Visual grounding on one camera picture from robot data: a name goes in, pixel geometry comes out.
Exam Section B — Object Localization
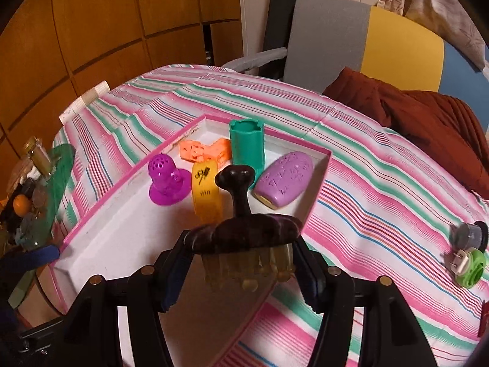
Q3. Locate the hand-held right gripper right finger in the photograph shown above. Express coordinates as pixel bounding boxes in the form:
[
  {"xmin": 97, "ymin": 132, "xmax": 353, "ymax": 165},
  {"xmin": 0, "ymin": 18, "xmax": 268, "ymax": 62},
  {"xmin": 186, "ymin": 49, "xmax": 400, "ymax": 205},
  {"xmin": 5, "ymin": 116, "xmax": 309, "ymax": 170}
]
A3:
[{"xmin": 292, "ymin": 237, "xmax": 440, "ymax": 367}]

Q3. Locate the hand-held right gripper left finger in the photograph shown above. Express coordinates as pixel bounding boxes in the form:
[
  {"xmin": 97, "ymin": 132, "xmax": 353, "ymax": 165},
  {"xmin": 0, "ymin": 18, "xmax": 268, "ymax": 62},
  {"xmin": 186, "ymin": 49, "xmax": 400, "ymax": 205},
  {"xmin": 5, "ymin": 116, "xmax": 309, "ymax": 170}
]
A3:
[{"xmin": 63, "ymin": 229, "xmax": 192, "ymax": 367}]

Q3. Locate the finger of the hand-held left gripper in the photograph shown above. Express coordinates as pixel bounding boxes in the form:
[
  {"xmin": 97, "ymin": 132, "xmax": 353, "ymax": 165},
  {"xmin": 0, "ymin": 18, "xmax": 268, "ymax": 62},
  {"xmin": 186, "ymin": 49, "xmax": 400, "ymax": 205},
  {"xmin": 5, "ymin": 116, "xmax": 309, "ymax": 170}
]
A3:
[{"xmin": 0, "ymin": 245, "xmax": 62, "ymax": 273}]

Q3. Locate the dark wooden massage brush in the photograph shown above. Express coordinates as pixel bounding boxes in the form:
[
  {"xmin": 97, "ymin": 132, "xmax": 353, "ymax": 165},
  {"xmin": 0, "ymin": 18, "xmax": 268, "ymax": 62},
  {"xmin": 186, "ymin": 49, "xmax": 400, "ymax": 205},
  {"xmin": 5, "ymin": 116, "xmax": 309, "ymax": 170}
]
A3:
[{"xmin": 189, "ymin": 164, "xmax": 304, "ymax": 293}]

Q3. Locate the white tray with pink rim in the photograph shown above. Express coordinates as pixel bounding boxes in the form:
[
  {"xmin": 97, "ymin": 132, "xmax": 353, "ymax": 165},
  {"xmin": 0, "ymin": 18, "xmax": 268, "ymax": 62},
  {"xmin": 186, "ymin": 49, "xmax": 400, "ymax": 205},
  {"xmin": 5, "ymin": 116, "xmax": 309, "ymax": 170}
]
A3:
[{"xmin": 51, "ymin": 113, "xmax": 333, "ymax": 367}]

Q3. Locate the yellow plastic ring piece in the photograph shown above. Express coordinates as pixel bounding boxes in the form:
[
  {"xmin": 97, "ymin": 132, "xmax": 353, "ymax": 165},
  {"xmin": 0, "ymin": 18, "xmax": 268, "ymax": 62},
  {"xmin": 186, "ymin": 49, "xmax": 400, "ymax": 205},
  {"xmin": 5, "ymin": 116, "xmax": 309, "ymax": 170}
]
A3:
[{"xmin": 191, "ymin": 161, "xmax": 224, "ymax": 224}]

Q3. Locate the lilac oval plastic piece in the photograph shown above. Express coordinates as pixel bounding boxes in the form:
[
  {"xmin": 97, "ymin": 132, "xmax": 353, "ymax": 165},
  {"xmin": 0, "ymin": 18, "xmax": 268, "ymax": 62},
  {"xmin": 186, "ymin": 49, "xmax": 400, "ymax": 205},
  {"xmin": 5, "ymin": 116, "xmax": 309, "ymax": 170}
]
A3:
[{"xmin": 253, "ymin": 152, "xmax": 314, "ymax": 210}]

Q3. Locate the magenta perforated plastic piece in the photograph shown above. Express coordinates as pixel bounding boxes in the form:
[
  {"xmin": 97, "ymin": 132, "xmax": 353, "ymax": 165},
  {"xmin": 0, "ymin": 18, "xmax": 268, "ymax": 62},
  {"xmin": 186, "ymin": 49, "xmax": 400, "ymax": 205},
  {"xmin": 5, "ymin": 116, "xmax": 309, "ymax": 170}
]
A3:
[{"xmin": 148, "ymin": 154, "xmax": 192, "ymax": 206}]

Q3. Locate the orange plastic block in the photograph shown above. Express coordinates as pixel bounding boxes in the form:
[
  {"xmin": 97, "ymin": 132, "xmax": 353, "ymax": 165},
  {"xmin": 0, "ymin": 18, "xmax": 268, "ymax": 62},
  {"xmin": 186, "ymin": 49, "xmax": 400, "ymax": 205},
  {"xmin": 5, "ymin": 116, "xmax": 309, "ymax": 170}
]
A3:
[{"xmin": 179, "ymin": 138, "xmax": 233, "ymax": 165}]

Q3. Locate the green plastic cylinder piece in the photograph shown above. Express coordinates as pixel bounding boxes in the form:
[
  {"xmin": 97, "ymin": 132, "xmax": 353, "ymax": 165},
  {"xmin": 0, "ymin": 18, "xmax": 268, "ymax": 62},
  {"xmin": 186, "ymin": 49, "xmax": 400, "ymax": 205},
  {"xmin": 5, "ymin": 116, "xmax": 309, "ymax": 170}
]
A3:
[{"xmin": 228, "ymin": 119, "xmax": 266, "ymax": 190}]

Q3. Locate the orange fruit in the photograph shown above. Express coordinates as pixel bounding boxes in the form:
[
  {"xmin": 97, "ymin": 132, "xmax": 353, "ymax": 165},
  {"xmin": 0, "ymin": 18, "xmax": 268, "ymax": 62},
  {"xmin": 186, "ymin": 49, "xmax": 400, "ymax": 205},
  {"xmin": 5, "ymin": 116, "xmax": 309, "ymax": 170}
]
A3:
[{"xmin": 13, "ymin": 195, "xmax": 31, "ymax": 215}]

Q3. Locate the green glass table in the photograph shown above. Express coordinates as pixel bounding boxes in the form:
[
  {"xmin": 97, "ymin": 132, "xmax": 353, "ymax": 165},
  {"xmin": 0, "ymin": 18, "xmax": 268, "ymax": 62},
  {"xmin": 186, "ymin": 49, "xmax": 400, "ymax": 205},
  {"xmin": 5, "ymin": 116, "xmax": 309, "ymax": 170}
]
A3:
[{"xmin": 8, "ymin": 143, "xmax": 77, "ymax": 310}]

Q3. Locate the glass bottle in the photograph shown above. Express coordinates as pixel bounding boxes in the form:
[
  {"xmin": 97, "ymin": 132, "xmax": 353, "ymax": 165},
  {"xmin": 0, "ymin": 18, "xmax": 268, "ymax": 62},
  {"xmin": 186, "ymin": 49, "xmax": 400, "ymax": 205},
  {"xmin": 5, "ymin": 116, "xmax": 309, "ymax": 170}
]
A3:
[{"xmin": 23, "ymin": 136, "xmax": 54, "ymax": 178}]

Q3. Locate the pink green striped cloth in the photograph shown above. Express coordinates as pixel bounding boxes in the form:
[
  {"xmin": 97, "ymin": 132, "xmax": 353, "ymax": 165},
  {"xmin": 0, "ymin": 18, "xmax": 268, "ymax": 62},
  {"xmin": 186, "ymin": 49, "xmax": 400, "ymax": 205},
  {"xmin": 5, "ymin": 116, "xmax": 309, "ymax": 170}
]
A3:
[{"xmin": 51, "ymin": 63, "xmax": 489, "ymax": 367}]

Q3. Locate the small white plastic piece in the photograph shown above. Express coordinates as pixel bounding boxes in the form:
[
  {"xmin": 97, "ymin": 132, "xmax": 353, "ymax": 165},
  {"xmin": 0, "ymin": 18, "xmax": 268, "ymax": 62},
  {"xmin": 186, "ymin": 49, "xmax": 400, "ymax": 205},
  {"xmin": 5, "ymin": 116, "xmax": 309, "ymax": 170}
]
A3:
[{"xmin": 451, "ymin": 250, "xmax": 474, "ymax": 276}]

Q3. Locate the grey round plastic piece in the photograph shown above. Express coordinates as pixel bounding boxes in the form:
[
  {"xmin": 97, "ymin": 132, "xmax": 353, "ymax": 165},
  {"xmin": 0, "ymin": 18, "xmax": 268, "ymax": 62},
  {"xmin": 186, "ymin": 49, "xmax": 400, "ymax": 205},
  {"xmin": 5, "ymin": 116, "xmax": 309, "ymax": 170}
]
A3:
[{"xmin": 451, "ymin": 221, "xmax": 489, "ymax": 255}]

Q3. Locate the white ribbed roll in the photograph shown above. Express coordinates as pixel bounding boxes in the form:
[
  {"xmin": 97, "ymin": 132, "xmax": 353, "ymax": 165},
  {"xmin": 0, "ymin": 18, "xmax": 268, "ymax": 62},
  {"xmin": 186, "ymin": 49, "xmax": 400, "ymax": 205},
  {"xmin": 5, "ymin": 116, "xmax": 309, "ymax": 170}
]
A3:
[{"xmin": 59, "ymin": 80, "xmax": 111, "ymax": 125}]

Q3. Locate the brown jacket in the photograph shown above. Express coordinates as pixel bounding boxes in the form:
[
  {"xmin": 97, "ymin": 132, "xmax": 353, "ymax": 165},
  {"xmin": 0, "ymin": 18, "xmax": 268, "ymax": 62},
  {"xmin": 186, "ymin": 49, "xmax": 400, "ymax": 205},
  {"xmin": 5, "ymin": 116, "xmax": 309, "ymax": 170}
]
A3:
[{"xmin": 323, "ymin": 67, "xmax": 489, "ymax": 199}]

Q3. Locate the grey padded armrest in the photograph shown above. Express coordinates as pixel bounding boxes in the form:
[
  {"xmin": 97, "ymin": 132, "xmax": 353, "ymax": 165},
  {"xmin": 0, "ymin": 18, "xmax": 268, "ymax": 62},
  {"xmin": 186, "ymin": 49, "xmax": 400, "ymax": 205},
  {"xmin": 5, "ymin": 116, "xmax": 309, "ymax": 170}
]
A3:
[{"xmin": 222, "ymin": 47, "xmax": 288, "ymax": 72}]

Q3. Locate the grey yellow blue padded panel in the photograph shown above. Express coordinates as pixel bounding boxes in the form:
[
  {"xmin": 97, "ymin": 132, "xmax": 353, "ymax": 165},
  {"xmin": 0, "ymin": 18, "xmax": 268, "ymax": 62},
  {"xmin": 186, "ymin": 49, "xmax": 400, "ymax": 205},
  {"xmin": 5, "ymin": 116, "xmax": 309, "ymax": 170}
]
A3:
[{"xmin": 283, "ymin": 0, "xmax": 489, "ymax": 102}]

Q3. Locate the wooden wardrobe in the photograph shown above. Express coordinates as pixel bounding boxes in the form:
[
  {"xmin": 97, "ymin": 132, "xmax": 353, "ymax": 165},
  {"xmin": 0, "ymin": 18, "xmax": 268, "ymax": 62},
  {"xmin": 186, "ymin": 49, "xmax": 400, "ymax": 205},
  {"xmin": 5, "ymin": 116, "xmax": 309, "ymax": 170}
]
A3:
[{"xmin": 0, "ymin": 0, "xmax": 243, "ymax": 184}]

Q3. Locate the black rolled mat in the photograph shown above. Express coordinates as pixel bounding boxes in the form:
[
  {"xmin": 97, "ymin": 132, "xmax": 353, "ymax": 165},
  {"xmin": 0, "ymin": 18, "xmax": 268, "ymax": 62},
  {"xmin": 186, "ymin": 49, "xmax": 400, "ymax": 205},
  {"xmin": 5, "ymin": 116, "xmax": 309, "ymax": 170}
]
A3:
[{"xmin": 258, "ymin": 0, "xmax": 302, "ymax": 81}]

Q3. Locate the beige patterned curtain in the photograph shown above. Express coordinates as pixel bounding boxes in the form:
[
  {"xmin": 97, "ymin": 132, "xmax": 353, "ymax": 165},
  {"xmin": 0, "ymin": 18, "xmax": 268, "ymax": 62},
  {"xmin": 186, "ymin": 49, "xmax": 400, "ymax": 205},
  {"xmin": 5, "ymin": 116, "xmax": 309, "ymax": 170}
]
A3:
[{"xmin": 376, "ymin": 0, "xmax": 489, "ymax": 71}]

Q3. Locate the light green ring piece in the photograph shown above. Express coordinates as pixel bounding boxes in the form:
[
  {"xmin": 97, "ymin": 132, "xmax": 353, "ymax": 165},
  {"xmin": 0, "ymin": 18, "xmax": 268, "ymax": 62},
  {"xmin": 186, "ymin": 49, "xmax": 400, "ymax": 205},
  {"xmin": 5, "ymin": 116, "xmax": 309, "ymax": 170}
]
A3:
[{"xmin": 456, "ymin": 248, "xmax": 487, "ymax": 288}]

